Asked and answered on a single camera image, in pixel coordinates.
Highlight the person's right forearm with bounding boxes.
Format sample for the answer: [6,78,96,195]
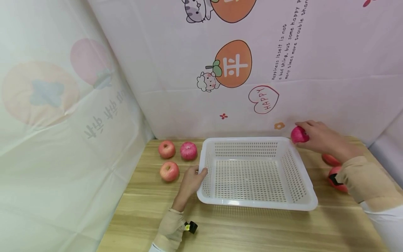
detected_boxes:
[335,156,403,252]

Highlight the white plastic perforated basket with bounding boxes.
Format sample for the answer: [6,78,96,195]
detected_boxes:
[197,137,318,211]

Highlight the person's left hand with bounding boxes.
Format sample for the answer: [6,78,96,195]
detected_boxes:
[171,165,208,212]

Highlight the person's right hand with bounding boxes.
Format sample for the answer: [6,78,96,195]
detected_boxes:
[295,120,362,163]

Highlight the person's left forearm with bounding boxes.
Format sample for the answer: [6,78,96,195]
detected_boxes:
[148,209,187,252]

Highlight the pale red apple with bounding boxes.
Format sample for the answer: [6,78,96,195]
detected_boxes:
[160,161,180,182]
[158,140,176,159]

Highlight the deep pink striped apple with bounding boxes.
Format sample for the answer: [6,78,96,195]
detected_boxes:
[180,141,198,161]

